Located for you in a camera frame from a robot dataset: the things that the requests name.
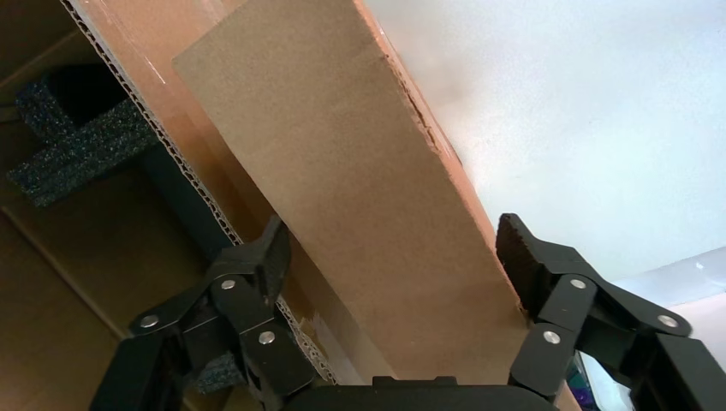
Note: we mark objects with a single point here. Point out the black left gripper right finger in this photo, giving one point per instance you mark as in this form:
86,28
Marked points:
573,309

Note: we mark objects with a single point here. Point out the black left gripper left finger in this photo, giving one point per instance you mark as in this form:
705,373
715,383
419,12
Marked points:
244,312

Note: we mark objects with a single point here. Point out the small cardboard box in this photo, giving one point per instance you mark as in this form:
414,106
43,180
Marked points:
340,170

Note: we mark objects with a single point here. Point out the large open cardboard box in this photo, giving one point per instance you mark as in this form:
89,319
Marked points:
74,283

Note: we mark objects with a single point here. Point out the black foam insert block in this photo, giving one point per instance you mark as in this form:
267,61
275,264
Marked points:
79,153
218,374

